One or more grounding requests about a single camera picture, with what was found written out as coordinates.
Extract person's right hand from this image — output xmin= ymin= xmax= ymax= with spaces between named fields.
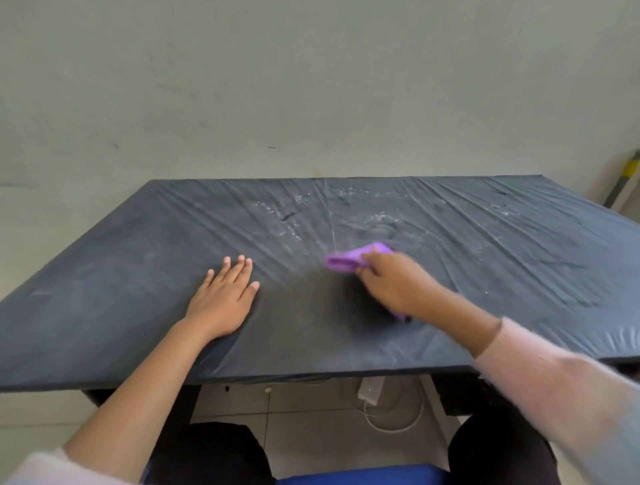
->
xmin=355 ymin=249 xmax=453 ymax=323

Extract grey pole yellow band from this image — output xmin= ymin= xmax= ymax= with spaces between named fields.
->
xmin=602 ymin=149 xmax=640 ymax=210

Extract person's black trousers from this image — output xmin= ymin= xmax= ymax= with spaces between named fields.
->
xmin=147 ymin=409 xmax=561 ymax=485

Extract person's left forearm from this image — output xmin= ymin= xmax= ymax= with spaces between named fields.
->
xmin=0 ymin=318 xmax=213 ymax=485

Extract dark grey covered table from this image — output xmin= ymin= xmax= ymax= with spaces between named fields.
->
xmin=0 ymin=175 xmax=640 ymax=393

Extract person's right forearm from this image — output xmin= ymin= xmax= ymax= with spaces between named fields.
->
xmin=425 ymin=292 xmax=640 ymax=485

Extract person's left hand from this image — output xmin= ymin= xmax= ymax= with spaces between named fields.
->
xmin=185 ymin=254 xmax=261 ymax=342

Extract purple cloth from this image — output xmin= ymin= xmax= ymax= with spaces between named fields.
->
xmin=323 ymin=242 xmax=412 ymax=323

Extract white cable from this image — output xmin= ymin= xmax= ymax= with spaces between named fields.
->
xmin=361 ymin=378 xmax=425 ymax=434

